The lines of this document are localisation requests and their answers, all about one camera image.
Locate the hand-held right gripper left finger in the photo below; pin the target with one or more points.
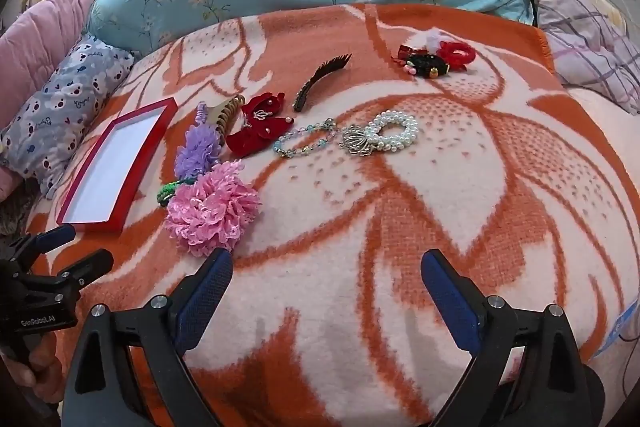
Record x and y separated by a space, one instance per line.
206 294

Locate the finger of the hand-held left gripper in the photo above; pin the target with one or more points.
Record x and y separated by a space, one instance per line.
60 234
92 264

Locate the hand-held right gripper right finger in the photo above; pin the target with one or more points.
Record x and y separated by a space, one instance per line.
447 299

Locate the red box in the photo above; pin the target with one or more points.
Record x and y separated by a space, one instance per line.
115 167

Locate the purple lace scrunchie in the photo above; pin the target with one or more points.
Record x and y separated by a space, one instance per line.
197 152

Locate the red bow hair clip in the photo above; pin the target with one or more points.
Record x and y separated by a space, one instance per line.
255 127

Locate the tan hair claw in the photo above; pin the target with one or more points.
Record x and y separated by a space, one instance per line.
227 114

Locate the black hair comb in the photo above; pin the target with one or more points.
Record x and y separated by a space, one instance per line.
317 79

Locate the person's left hand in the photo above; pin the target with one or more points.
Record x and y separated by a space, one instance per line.
42 364

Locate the grey fuzzy cloth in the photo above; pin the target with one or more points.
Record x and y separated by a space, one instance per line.
15 217

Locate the pink lace scrunchie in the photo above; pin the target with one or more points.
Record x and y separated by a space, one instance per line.
212 207

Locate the orange floral blanket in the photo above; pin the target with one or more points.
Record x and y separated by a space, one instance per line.
350 207

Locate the grey bear print pillow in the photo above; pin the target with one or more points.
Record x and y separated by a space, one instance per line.
65 97

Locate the light blue cloth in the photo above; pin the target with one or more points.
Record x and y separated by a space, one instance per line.
625 322

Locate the silver crown hair clip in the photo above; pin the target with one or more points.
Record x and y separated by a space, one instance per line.
357 139

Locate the pink quilt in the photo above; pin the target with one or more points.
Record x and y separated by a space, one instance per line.
35 37

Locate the small red hair clip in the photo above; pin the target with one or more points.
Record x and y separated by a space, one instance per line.
409 53

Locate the lavender plaid pillow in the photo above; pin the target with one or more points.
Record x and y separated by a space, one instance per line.
585 32

